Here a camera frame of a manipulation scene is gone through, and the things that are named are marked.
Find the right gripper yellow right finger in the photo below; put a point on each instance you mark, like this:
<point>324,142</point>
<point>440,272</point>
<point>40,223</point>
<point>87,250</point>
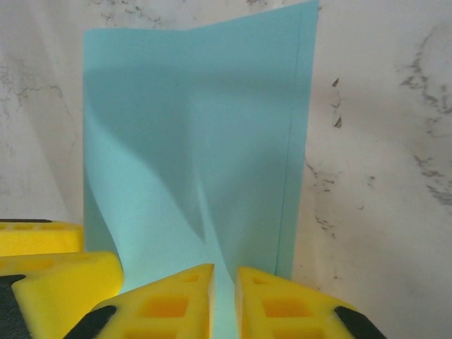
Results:
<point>282,310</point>

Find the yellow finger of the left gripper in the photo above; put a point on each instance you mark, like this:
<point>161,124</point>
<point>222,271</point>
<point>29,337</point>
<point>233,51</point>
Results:
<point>39,238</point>
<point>60,289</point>

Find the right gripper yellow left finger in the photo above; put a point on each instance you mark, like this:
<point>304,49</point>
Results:
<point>159,310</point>

